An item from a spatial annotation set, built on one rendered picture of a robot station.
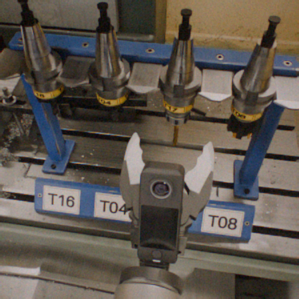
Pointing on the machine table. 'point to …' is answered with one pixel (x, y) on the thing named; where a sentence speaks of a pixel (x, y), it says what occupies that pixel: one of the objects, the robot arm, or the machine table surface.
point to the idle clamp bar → (66, 104)
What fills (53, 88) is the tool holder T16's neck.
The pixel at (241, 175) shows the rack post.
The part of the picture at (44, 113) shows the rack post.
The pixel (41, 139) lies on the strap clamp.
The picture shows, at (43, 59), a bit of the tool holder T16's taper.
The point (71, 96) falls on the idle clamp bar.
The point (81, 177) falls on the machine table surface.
